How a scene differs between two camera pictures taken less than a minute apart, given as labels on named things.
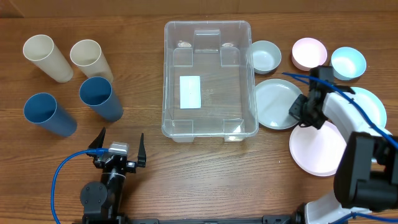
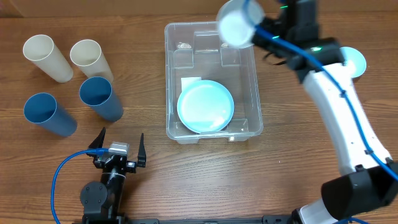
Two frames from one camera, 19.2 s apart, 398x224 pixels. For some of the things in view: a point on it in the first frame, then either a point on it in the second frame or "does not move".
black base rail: (295, 218) does not move
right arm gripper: (296, 111) -> (259, 39)
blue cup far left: (42, 109) does not move
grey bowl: (266, 56) -> (236, 20)
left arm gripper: (141, 157) does not move
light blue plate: (370, 104) -> (205, 106)
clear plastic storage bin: (209, 88) does not move
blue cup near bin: (98, 93) does not move
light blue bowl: (347, 63) does not move
